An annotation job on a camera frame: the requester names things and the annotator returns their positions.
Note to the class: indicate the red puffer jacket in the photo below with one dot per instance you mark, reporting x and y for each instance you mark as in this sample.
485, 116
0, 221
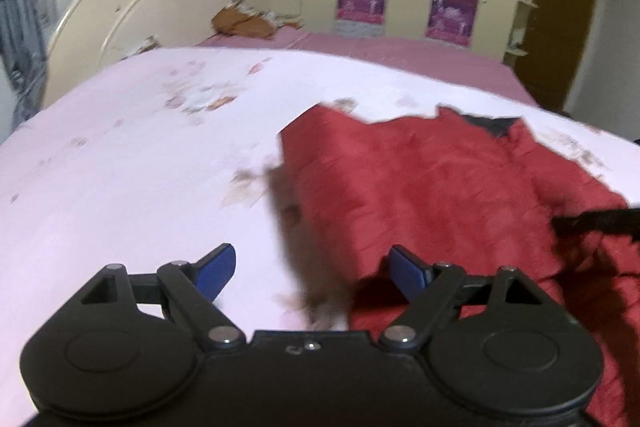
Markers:
480, 193

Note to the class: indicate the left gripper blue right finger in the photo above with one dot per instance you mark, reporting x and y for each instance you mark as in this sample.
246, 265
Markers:
431, 292

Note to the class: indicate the brown wooden door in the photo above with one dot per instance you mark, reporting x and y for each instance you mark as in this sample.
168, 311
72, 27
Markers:
554, 41

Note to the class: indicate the lower right purple poster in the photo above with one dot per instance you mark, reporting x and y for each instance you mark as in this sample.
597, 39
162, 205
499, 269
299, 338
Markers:
452, 21

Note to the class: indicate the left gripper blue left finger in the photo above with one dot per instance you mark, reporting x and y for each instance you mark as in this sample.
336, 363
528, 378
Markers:
188, 294

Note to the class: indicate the cream round headboard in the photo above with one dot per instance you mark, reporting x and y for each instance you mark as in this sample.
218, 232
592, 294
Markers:
95, 34

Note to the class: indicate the blue grey curtain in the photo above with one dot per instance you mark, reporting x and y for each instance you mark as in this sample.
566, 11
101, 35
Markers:
24, 52

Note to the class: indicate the floral pink bedspread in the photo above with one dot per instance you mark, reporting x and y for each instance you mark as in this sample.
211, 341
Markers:
171, 153

